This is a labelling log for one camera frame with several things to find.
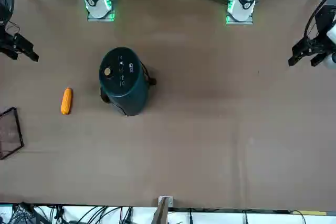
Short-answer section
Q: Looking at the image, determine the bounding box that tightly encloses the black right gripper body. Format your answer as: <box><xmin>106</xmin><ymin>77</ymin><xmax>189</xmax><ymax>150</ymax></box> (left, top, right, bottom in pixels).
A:
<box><xmin>0</xmin><ymin>24</ymin><xmax>16</xmax><ymax>49</ymax></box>

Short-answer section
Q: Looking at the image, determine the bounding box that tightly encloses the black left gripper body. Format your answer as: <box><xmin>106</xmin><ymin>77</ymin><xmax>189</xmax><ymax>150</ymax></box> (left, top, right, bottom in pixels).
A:
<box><xmin>313</xmin><ymin>5</ymin><xmax>336</xmax><ymax>51</ymax></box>

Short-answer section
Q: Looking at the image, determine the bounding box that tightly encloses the yellow corn cob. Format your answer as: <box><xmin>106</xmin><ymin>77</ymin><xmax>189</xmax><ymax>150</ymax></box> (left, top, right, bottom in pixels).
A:
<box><xmin>60</xmin><ymin>87</ymin><xmax>74</xmax><ymax>116</ymax></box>

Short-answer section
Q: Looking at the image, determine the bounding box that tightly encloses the dark green air fryer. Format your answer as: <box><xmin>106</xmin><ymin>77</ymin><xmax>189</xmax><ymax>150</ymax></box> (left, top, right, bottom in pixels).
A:
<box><xmin>98</xmin><ymin>47</ymin><xmax>150</xmax><ymax>117</ymax></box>

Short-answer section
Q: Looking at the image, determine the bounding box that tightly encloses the grey metal mounting plate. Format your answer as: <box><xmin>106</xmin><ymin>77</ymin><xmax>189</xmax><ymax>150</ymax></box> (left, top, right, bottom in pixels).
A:
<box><xmin>225</xmin><ymin>13</ymin><xmax>254</xmax><ymax>25</ymax></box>
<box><xmin>87</xmin><ymin>10</ymin><xmax>116</xmax><ymax>23</ymax></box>

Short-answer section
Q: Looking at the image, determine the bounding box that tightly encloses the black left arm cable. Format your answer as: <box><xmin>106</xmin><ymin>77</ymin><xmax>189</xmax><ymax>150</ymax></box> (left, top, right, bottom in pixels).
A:
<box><xmin>304</xmin><ymin>0</ymin><xmax>329</xmax><ymax>41</ymax></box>

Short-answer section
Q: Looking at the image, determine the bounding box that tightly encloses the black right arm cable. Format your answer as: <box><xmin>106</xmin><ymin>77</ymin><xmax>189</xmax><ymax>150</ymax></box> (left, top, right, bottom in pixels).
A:
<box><xmin>0</xmin><ymin>0</ymin><xmax>20</xmax><ymax>35</ymax></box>

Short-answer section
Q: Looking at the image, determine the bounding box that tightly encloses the black air fryer power cable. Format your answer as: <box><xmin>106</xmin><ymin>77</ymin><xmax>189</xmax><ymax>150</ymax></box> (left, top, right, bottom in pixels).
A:
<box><xmin>139</xmin><ymin>61</ymin><xmax>158</xmax><ymax>86</ymax></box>

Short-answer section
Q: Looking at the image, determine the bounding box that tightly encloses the black cable bundle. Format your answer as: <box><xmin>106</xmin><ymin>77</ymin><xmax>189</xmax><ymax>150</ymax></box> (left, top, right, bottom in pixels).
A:
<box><xmin>10</xmin><ymin>202</ymin><xmax>36</xmax><ymax>224</ymax></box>

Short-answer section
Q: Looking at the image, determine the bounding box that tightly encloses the metal bracket with brown post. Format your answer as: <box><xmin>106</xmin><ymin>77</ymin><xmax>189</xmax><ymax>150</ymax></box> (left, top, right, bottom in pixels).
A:
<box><xmin>153</xmin><ymin>195</ymin><xmax>174</xmax><ymax>224</ymax></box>

